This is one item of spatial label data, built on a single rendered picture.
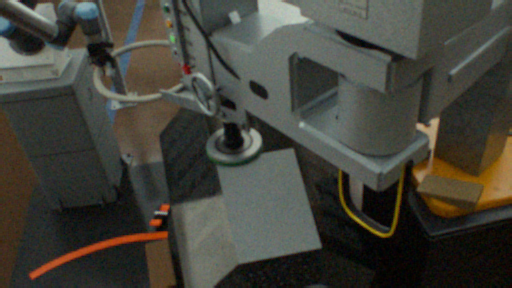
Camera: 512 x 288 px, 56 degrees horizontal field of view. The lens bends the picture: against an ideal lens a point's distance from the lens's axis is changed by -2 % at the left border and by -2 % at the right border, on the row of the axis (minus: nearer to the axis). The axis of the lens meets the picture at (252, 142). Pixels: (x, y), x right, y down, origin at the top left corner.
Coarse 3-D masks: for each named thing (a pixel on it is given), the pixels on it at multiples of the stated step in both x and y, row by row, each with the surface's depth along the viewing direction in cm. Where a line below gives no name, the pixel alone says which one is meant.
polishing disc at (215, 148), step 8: (216, 136) 193; (248, 136) 191; (256, 136) 191; (208, 144) 189; (216, 144) 189; (248, 144) 187; (256, 144) 187; (208, 152) 186; (216, 152) 185; (224, 152) 185; (232, 152) 184; (240, 152) 184; (248, 152) 183; (256, 152) 184; (224, 160) 181; (232, 160) 181; (240, 160) 181
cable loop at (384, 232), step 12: (408, 168) 117; (348, 180) 141; (408, 180) 120; (348, 192) 144; (408, 192) 123; (348, 204) 145; (396, 204) 127; (360, 216) 144; (396, 216) 128; (372, 228) 140; (384, 228) 138; (396, 228) 131
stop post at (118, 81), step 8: (88, 0) 328; (96, 0) 329; (104, 16) 340; (104, 24) 340; (104, 32) 344; (104, 40) 348; (112, 48) 352; (120, 72) 366; (112, 80) 368; (120, 80) 369; (120, 88) 373; (136, 96) 387; (112, 104) 382; (120, 104) 380; (128, 104) 379; (136, 104) 378
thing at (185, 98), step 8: (184, 88) 214; (168, 96) 204; (176, 96) 197; (184, 96) 192; (192, 96) 203; (176, 104) 201; (184, 104) 194; (192, 104) 188; (200, 112) 186; (224, 112) 169; (232, 112) 165; (232, 120) 168; (256, 120) 156; (240, 128) 158; (256, 128) 157
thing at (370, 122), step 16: (352, 80) 107; (416, 80) 106; (352, 96) 108; (368, 96) 105; (384, 96) 104; (400, 96) 104; (416, 96) 108; (352, 112) 111; (368, 112) 108; (384, 112) 107; (400, 112) 107; (416, 112) 111; (352, 128) 113; (368, 128) 110; (384, 128) 109; (400, 128) 110; (352, 144) 116; (368, 144) 113; (384, 144) 112; (400, 144) 113
